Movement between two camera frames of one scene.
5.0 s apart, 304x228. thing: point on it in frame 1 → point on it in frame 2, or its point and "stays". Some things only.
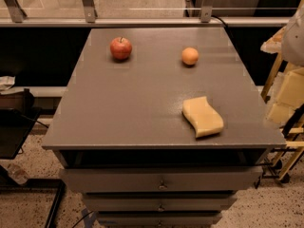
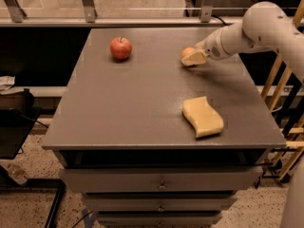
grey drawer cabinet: [124, 143] stays
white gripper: [294, 43] → [211, 48]
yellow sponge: [201, 117] stays
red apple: [121, 47] stays
